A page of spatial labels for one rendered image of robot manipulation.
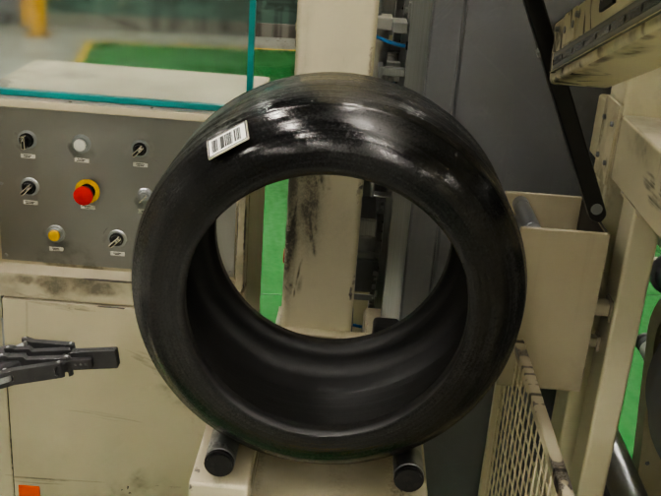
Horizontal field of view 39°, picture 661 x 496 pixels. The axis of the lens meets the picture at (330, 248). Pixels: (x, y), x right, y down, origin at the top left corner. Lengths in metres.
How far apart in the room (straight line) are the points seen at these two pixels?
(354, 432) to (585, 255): 0.51
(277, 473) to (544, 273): 0.55
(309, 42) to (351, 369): 0.55
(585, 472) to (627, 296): 0.36
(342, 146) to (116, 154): 0.85
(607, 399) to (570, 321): 0.18
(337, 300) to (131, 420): 0.67
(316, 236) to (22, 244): 0.72
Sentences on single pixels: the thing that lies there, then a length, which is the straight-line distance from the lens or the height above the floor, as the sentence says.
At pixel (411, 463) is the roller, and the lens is 1.41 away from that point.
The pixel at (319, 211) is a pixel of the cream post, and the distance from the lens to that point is 1.62.
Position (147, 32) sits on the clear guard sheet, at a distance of 1.86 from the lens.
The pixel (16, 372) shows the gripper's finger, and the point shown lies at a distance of 1.48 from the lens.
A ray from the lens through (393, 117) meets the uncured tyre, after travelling 1.22.
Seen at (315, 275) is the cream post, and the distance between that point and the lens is 1.66.
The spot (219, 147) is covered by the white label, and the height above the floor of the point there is 1.38.
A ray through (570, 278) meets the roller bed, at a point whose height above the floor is 1.12.
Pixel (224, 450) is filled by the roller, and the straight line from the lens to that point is 1.41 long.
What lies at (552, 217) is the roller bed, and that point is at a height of 1.16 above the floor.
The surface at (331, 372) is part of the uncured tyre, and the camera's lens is 1.61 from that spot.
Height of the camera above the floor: 1.72
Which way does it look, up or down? 22 degrees down
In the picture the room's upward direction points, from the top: 4 degrees clockwise
